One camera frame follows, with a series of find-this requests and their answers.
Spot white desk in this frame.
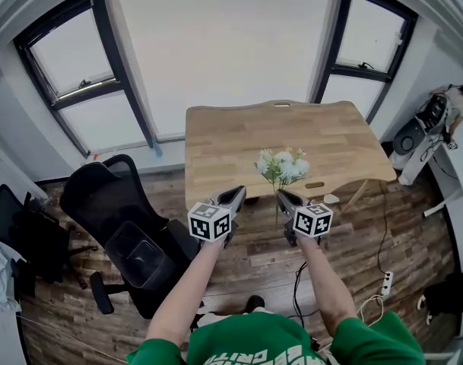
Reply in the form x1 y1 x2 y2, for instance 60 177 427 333
423 116 463 273

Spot white power strip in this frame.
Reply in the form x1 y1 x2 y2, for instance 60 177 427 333
379 270 395 297

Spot person's left forearm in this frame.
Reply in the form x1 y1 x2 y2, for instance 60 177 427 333
145 237 223 344

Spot person's right black shoe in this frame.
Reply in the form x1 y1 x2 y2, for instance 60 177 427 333
245 294 266 315

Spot black framed window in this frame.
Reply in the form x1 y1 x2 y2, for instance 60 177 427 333
310 0 419 125
12 0 158 157

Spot large white window blind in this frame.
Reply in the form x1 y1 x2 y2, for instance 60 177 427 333
103 0 344 144

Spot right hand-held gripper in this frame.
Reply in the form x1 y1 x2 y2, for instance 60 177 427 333
275 189 335 249

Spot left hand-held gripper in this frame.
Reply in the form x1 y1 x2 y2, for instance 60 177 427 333
188 185 248 249

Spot black office chair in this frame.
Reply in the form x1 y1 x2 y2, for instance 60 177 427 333
0 183 99 284
59 154 201 321

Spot person's beige trousers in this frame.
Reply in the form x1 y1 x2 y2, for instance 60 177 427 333
195 312 232 330

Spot white flowers bunch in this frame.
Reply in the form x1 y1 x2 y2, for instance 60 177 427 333
253 146 311 231

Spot white coiled cable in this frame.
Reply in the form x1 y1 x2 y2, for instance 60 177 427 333
354 294 386 326

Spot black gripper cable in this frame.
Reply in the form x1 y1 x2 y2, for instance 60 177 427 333
293 260 312 326

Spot black swivel chair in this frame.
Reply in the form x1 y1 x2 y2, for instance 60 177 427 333
423 279 463 319

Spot light wooden desk top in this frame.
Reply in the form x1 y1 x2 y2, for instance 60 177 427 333
184 99 398 215

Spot person's right forearm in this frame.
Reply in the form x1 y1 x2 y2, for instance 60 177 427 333
297 237 357 338

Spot black power cable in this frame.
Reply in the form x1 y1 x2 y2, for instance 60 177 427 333
377 180 391 273

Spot person's green t-shirt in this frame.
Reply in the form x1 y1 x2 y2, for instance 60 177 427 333
126 312 426 365

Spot black plastic bin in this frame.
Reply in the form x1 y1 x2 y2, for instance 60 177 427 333
104 221 178 290

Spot white crumpled garment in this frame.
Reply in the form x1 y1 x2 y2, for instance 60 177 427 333
0 237 23 313

